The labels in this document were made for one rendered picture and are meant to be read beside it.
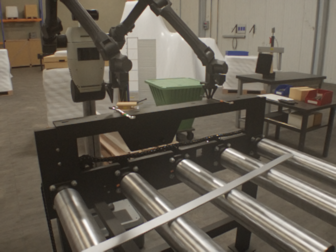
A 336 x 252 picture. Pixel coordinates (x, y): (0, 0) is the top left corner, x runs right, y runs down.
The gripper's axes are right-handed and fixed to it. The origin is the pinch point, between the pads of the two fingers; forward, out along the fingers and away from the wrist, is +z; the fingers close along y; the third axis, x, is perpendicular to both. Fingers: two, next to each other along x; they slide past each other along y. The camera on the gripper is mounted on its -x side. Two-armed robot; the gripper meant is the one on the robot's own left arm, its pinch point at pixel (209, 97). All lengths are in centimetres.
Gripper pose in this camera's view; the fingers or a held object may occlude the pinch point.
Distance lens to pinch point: 165.0
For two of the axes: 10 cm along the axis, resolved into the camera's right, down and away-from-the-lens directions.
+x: -5.2, -2.5, 8.2
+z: 0.0, 9.5, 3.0
